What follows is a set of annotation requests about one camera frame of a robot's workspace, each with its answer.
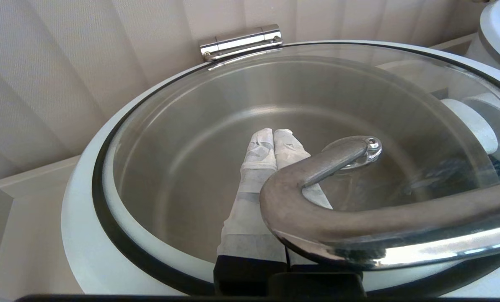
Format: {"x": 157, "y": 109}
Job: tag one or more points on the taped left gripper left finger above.
{"x": 250, "y": 188}

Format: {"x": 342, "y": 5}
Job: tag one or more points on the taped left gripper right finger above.
{"x": 289, "y": 147}

